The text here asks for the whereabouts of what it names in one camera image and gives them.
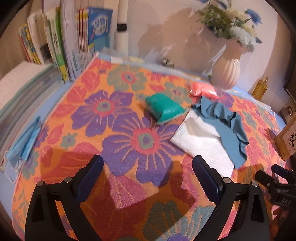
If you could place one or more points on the floral patterned mat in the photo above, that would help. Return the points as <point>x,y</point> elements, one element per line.
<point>129,139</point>

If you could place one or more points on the blue face mask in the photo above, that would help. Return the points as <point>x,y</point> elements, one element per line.
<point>23,143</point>

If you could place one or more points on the artificial flower bouquet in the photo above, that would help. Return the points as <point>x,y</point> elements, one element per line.
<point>227,20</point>

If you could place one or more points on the green bean bag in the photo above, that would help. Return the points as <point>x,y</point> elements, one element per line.
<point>165,109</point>

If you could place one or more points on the white paper scrap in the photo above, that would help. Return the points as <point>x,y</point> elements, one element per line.
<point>116,59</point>

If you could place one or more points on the white roll with black band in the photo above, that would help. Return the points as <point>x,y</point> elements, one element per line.
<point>121,39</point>

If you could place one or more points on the pale yellow scrap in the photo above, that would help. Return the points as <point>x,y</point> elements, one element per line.
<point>136,59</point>

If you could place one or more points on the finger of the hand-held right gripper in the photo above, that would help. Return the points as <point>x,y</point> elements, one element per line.
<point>262,177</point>
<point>283,170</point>

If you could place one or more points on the wooden box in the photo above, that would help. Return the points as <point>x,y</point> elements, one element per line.
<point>285,143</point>

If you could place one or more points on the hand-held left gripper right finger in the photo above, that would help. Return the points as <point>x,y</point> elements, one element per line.
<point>205,183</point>

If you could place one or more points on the person's right hand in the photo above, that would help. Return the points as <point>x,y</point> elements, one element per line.
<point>284,220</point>

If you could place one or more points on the pink ribbed vase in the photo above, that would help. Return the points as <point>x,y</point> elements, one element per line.
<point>227,69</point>

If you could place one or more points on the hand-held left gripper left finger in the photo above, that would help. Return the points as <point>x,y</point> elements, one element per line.
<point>90,180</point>

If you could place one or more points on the dark framed panel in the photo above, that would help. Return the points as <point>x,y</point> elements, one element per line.
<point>291,69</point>

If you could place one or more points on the blue cloth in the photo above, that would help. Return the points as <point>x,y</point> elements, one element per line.
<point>222,120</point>

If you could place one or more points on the white paper towel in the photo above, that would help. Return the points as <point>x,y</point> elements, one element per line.
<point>203,143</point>

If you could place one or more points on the amber glass bottle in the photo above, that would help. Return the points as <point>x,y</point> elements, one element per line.
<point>260,89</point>

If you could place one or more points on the pile of colourful books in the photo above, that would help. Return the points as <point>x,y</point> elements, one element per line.
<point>69,39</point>

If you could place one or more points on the pink bean bag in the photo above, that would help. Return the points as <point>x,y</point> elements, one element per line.
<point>202,89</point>

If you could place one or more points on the stack of grey booklets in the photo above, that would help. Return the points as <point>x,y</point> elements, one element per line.
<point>25,92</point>

